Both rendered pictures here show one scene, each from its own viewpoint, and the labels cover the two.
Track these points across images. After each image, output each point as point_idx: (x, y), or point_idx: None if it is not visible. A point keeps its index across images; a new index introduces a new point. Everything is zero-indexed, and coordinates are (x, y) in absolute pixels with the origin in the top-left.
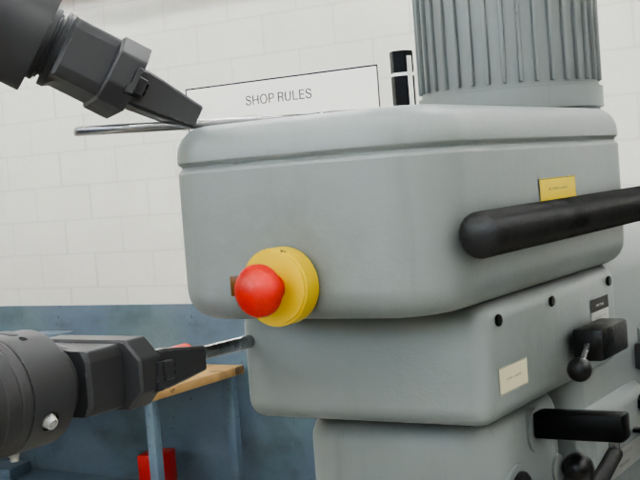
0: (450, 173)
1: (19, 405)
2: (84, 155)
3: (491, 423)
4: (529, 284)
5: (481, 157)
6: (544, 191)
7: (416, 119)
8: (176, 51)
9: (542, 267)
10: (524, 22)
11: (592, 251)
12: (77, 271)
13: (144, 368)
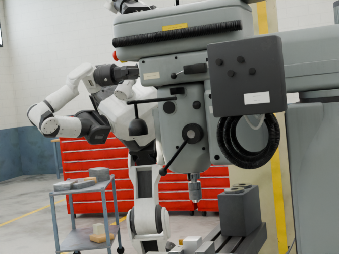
0: (118, 29)
1: (98, 75)
2: None
3: (162, 88)
4: (161, 53)
5: (130, 24)
6: (165, 29)
7: (114, 19)
8: None
9: (164, 49)
10: None
11: (201, 43)
12: None
13: (121, 71)
